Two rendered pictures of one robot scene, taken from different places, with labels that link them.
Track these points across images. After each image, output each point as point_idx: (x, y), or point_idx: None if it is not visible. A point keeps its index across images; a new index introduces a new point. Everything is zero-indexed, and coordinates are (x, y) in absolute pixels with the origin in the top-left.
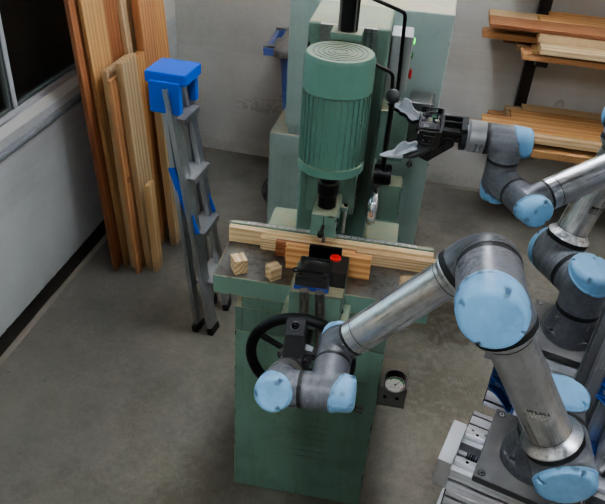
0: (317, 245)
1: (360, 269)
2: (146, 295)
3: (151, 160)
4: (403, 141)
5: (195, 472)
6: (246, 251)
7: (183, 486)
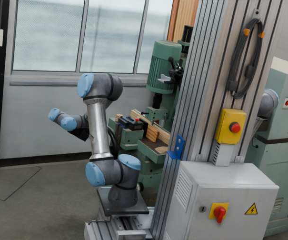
0: (142, 119)
1: (151, 135)
2: None
3: None
4: (162, 74)
5: (88, 220)
6: None
7: (79, 220)
